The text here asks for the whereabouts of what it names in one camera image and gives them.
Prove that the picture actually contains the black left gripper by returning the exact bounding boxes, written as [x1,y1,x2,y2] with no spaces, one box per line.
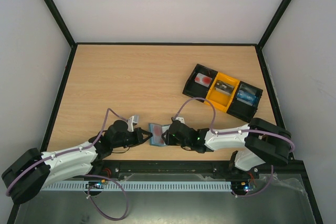
[112,127,153,148]

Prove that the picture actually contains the teal leather card holder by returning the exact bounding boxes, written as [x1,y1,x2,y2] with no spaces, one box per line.
[149,123,170,147]

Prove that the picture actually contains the white card orange circles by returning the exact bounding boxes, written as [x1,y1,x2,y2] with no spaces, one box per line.
[153,125,164,144]

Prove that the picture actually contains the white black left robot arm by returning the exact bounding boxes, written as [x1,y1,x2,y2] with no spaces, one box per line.
[2,120,153,204]

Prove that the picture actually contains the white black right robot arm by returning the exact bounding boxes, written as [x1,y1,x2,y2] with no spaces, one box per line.
[162,118,295,178]

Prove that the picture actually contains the white card red circles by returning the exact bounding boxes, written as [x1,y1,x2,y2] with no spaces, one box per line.
[194,73,212,87]

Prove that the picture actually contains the dark card in yellow bin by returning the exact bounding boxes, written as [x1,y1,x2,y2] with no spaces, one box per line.
[215,80,235,95]

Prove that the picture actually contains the black bin with blue cards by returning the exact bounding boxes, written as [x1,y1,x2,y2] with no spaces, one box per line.
[226,81,263,123]

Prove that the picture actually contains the blue cards stack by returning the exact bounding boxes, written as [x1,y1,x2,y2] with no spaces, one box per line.
[236,84,257,106]

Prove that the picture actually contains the black plastic bin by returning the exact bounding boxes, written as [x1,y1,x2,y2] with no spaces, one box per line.
[182,64,218,98]

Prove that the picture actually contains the yellow plastic bin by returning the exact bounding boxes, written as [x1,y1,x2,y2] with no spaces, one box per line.
[206,72,240,113]

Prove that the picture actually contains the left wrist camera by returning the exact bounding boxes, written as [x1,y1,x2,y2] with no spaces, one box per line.
[127,115,139,132]

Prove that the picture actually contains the white slotted cable duct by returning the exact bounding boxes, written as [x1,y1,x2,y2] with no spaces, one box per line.
[43,180,232,192]

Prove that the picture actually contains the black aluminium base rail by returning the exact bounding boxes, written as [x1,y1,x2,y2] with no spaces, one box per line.
[86,158,307,180]

